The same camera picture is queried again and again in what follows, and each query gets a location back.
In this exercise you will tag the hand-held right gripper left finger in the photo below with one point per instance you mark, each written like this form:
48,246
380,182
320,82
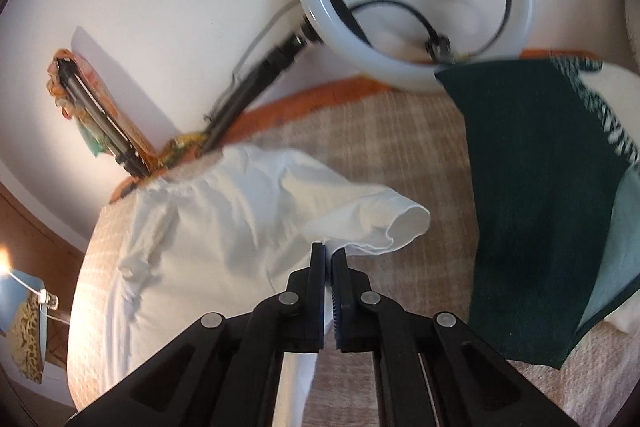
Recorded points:
317,297

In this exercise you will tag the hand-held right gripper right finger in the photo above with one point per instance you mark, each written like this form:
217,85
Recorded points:
341,307

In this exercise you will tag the white garment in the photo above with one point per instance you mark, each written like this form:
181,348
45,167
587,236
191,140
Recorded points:
210,232

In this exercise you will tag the dark green cloth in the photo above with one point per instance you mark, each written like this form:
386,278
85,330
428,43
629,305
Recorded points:
525,207

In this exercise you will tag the beige checked blanket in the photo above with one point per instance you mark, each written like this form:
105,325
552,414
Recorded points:
400,147

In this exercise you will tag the orange bed sheet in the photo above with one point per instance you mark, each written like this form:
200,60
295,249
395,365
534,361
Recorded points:
310,94

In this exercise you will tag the leopard print cloth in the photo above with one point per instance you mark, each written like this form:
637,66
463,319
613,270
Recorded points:
30,337

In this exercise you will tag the folded grey black tripod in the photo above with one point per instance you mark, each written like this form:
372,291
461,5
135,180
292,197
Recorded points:
85,102

